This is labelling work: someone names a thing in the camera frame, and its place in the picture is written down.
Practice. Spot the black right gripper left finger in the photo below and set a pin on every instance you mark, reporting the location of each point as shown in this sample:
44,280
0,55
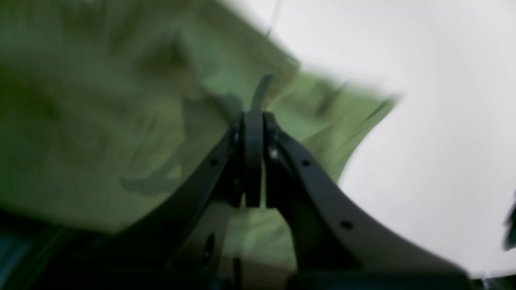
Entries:
178,245

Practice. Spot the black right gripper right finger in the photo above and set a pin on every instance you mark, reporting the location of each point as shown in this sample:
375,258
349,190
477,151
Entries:
337,245

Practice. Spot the green t-shirt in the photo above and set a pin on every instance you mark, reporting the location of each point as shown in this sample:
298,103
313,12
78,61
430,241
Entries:
107,106

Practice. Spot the dark cloth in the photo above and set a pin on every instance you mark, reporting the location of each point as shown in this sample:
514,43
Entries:
510,223

